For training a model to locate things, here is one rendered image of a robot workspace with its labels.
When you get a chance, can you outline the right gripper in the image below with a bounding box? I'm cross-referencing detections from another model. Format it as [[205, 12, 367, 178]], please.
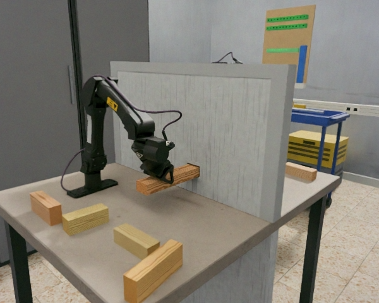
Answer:
[[140, 159, 174, 184]]

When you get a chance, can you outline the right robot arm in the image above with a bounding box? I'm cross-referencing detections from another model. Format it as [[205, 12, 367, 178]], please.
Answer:
[[67, 76, 175, 199]]

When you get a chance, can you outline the light wooden board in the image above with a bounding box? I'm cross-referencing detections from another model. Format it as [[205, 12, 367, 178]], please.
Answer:
[[136, 164, 200, 196]]

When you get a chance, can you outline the grey panel wall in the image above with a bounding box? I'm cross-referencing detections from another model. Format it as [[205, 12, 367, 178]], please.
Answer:
[[111, 61, 297, 303]]

